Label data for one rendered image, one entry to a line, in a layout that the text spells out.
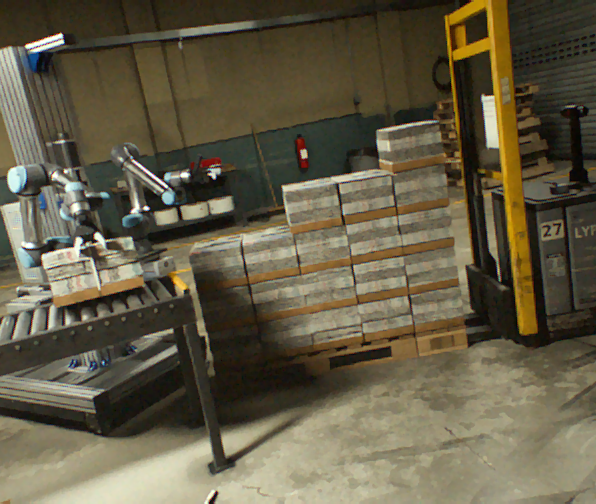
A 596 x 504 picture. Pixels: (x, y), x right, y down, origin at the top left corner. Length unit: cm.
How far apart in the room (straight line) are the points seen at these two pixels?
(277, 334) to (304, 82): 753
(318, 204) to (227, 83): 703
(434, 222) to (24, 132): 228
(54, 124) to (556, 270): 283
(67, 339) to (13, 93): 163
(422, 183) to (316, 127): 732
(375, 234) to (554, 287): 99
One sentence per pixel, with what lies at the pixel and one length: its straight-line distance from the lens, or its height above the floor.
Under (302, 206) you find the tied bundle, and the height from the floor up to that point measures 97.
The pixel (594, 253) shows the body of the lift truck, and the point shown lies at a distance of 372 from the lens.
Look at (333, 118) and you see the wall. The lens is 1085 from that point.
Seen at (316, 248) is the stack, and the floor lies 73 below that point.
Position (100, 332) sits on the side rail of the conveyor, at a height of 75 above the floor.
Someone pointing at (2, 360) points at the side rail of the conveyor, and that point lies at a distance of 271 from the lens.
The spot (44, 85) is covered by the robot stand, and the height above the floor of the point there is 183.
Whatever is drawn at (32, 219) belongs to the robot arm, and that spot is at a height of 117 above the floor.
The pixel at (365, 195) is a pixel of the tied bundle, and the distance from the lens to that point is 344.
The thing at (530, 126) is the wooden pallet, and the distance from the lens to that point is 992.
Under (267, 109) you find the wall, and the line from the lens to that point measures 1045.
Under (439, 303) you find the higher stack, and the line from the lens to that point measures 365.
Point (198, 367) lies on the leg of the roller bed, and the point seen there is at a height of 48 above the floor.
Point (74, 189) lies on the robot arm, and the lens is 296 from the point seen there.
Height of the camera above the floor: 144
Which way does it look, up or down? 13 degrees down
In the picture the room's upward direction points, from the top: 10 degrees counter-clockwise
